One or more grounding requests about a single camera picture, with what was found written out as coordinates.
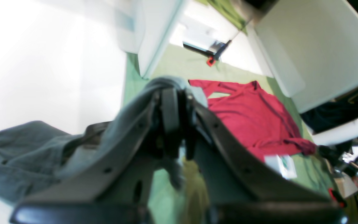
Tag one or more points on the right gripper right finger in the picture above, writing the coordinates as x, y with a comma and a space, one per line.
241, 188

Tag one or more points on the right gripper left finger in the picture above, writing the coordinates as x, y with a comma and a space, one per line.
115, 187

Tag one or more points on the dark grey t-shirt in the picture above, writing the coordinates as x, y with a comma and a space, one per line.
35, 156

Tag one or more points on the red garment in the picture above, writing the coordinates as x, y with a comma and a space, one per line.
258, 120

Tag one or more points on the red clamp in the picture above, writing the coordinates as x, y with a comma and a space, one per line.
214, 58

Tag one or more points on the white table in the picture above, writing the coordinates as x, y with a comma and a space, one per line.
311, 47

